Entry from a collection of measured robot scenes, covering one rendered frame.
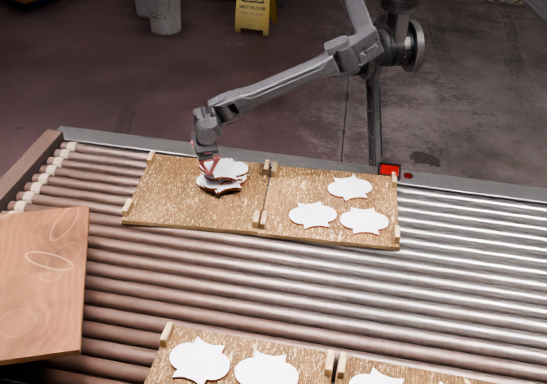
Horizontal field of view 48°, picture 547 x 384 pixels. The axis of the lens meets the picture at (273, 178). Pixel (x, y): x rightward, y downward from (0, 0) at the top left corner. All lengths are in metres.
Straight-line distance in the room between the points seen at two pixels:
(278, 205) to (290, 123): 2.26
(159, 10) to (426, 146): 2.54
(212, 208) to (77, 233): 0.42
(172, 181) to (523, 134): 2.88
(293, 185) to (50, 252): 0.78
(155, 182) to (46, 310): 0.66
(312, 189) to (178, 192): 0.42
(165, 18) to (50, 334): 4.17
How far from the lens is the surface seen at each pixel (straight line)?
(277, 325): 1.58
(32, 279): 1.61
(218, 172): 1.91
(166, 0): 5.32
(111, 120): 4.24
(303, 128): 4.07
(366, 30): 1.78
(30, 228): 1.76
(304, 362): 1.49
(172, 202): 1.92
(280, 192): 1.95
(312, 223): 1.83
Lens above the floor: 2.12
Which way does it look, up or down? 36 degrees down
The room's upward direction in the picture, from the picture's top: 2 degrees clockwise
